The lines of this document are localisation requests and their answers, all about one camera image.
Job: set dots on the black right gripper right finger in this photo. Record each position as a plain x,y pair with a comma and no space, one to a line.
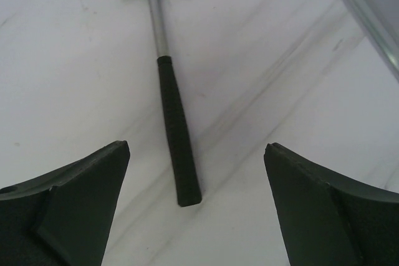
327,218

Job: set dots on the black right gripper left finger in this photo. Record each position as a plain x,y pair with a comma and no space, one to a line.
64,217

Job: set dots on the black handled claw hammer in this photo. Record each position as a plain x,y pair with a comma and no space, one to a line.
187,186

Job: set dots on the right aluminium frame post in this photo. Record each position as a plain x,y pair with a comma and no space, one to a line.
379,20

